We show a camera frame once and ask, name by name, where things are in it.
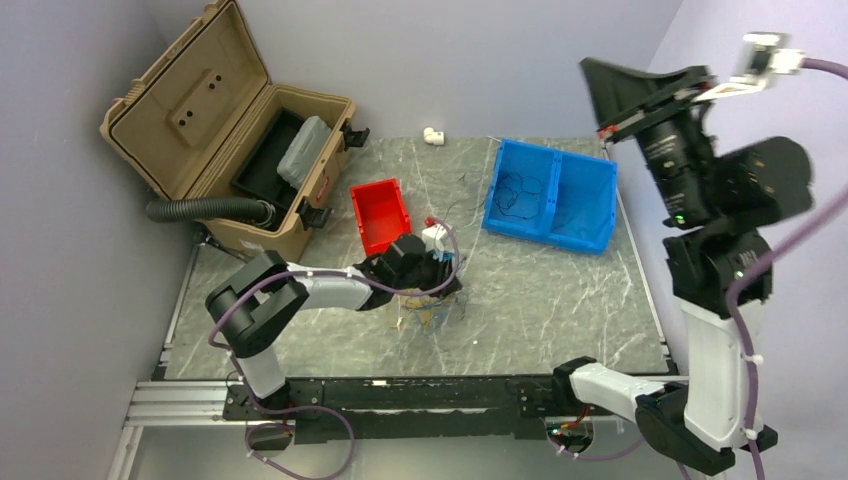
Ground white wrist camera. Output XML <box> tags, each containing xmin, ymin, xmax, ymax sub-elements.
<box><xmin>692</xmin><ymin>32</ymin><xmax>806</xmax><ymax>103</ymax></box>
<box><xmin>420</xmin><ymin>216</ymin><xmax>448</xmax><ymax>252</ymax></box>

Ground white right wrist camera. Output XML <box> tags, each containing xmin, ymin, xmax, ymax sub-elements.
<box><xmin>692</xmin><ymin>32</ymin><xmax>806</xmax><ymax>103</ymax></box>

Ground tan hard toolbox case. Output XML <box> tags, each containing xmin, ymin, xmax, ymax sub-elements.
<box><xmin>100</xmin><ymin>1</ymin><xmax>368</xmax><ymax>261</ymax></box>

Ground grey plastic organizer box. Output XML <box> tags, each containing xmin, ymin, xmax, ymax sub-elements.
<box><xmin>276</xmin><ymin>116</ymin><xmax>332</xmax><ymax>189</ymax></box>

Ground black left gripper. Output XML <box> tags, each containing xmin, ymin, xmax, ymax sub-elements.
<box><xmin>394</xmin><ymin>245</ymin><xmax>463</xmax><ymax>300</ymax></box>

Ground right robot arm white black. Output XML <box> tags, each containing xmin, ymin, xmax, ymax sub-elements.
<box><xmin>550</xmin><ymin>47</ymin><xmax>813</xmax><ymax>476</ymax></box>

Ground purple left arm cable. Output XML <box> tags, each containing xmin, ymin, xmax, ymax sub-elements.
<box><xmin>207</xmin><ymin>221</ymin><xmax>462</xmax><ymax>480</ymax></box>

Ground blue bin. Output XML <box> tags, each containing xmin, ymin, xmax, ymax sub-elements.
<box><xmin>482</xmin><ymin>139</ymin><xmax>563</xmax><ymax>241</ymax></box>
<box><xmin>546</xmin><ymin>152</ymin><xmax>618</xmax><ymax>255</ymax></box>

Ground yellow wire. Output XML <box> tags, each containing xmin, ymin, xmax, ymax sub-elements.
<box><xmin>396</xmin><ymin>294</ymin><xmax>452</xmax><ymax>331</ymax></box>

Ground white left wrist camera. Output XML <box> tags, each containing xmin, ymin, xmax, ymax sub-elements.
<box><xmin>420</xmin><ymin>216</ymin><xmax>448</xmax><ymax>252</ymax></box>

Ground white pipe elbow fitting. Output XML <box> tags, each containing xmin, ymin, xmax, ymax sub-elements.
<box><xmin>422</xmin><ymin>127</ymin><xmax>445</xmax><ymax>146</ymax></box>

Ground blue wire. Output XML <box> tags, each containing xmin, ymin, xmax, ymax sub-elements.
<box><xmin>413</xmin><ymin>248</ymin><xmax>465</xmax><ymax>336</ymax></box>

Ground black toolbox tray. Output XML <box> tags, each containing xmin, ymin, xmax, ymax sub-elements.
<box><xmin>231</xmin><ymin>108</ymin><xmax>305</xmax><ymax>214</ymax></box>

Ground blue bin right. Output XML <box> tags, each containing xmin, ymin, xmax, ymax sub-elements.
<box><xmin>546</xmin><ymin>152</ymin><xmax>618</xmax><ymax>255</ymax></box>

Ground red plastic bin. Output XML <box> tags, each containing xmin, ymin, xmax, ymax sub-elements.
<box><xmin>350</xmin><ymin>178</ymin><xmax>411</xmax><ymax>256</ymax></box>

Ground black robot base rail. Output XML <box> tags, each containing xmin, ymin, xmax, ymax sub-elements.
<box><xmin>222</xmin><ymin>374</ymin><xmax>610</xmax><ymax>449</ymax></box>

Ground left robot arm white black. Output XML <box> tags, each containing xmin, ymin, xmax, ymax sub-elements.
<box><xmin>205</xmin><ymin>234</ymin><xmax>462</xmax><ymax>420</ymax></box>

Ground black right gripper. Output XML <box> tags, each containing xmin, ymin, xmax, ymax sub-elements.
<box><xmin>581</xmin><ymin>55</ymin><xmax>719</xmax><ymax>226</ymax></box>

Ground black corrugated hose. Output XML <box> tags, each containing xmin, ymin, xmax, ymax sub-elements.
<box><xmin>145</xmin><ymin>195</ymin><xmax>275</xmax><ymax>225</ymax></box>

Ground blue bin left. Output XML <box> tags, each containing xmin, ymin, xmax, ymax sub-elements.
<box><xmin>482</xmin><ymin>139</ymin><xmax>563</xmax><ymax>241</ymax></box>

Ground metal wrench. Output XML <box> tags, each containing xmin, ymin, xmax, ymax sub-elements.
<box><xmin>192</xmin><ymin>227</ymin><xmax>257</xmax><ymax>271</ymax></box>

